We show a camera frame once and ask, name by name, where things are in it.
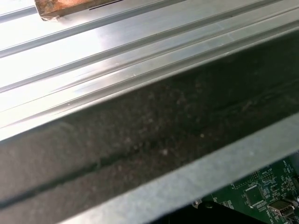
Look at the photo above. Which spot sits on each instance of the green motherboard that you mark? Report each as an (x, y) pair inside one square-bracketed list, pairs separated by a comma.
[(268, 186)]

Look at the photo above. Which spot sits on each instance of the silver board connector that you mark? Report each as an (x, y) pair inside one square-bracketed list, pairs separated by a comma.
[(280, 210)]

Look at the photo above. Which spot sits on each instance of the black square chip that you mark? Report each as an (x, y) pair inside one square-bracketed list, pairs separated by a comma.
[(254, 195)]

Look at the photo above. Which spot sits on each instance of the brown square base plate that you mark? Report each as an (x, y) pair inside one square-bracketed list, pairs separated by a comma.
[(70, 8)]

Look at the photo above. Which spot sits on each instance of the black PC case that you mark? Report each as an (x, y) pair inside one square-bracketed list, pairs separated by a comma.
[(140, 130)]

